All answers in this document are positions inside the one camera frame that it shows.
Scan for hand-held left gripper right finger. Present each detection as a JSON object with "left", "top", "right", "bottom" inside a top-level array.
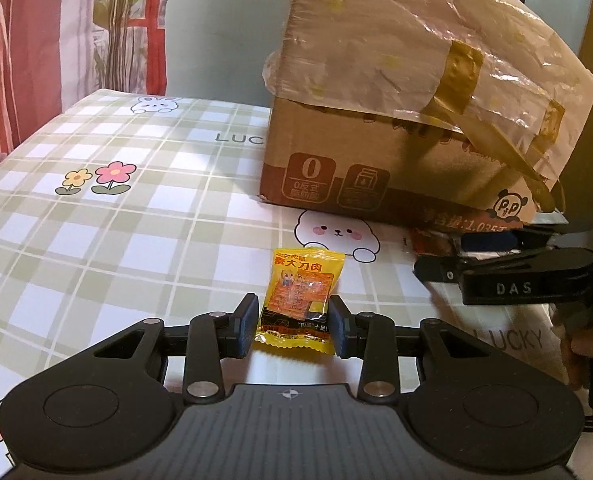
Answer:
[{"left": 329, "top": 295, "right": 495, "bottom": 404}]

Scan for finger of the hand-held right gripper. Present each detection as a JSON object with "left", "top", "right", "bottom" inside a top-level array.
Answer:
[
  {"left": 414, "top": 255, "right": 477, "bottom": 286},
  {"left": 459, "top": 227, "right": 593, "bottom": 254}
]

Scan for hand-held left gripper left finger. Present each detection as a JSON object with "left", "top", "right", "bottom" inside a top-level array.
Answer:
[{"left": 94, "top": 294, "right": 258, "bottom": 404}]

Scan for small red snack packet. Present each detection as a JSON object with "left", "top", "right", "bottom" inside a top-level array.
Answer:
[{"left": 407, "top": 226, "right": 460, "bottom": 261}]

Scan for small yellow orange snack packet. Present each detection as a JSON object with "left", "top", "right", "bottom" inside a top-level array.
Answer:
[{"left": 254, "top": 247, "right": 346, "bottom": 356}]

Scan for person's right hand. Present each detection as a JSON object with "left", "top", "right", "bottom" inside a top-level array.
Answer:
[{"left": 551, "top": 305, "right": 593, "bottom": 391}]

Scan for checked cartoon tablecloth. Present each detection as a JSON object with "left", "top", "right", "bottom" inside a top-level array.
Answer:
[{"left": 0, "top": 89, "right": 593, "bottom": 480}]

